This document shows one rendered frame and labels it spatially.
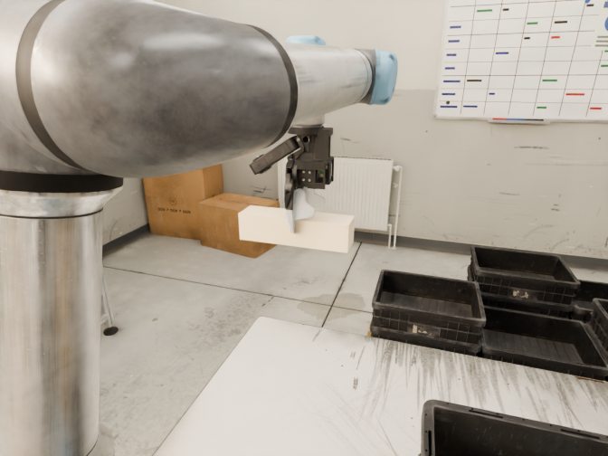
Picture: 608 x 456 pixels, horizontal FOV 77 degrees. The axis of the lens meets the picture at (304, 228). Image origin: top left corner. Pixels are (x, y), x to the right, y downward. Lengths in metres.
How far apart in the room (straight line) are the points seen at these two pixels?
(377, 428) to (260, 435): 0.24
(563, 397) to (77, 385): 0.98
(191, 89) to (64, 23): 0.07
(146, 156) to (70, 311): 0.16
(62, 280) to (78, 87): 0.16
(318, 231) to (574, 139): 2.83
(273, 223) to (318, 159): 0.17
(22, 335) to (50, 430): 0.09
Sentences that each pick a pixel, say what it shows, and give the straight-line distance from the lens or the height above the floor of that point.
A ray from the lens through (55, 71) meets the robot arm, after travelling 0.26.
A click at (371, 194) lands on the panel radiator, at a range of 3.29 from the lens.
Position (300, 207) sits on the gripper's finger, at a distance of 0.75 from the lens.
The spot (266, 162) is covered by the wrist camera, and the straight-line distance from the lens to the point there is 0.77.
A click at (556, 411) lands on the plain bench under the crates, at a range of 1.07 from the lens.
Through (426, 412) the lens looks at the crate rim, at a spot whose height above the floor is 0.93.
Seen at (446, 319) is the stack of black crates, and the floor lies 0.58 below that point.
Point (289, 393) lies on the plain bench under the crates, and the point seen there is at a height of 0.70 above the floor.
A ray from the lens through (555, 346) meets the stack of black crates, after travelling 1.88.
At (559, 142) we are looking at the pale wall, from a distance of 3.40.
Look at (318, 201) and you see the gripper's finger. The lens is 0.82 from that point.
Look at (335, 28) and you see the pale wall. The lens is 3.38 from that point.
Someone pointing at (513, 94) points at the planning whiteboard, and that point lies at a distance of 3.29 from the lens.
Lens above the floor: 1.36
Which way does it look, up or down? 21 degrees down
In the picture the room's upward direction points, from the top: straight up
